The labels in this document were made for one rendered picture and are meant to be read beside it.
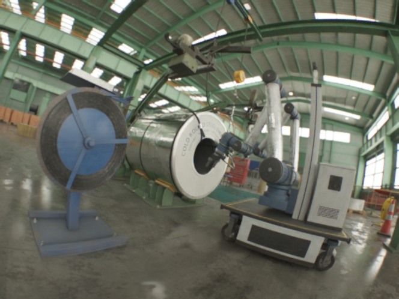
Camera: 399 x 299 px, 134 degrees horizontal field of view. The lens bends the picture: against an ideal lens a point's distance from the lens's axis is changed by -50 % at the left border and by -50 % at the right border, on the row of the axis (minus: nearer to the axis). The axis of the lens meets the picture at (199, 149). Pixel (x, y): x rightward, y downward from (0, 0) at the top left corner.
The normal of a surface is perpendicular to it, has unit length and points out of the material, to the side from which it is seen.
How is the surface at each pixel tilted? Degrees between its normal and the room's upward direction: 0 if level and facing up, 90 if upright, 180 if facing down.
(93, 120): 90
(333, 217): 90
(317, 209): 90
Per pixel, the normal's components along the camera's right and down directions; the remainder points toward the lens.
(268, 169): -0.64, -0.20
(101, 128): 0.85, 0.16
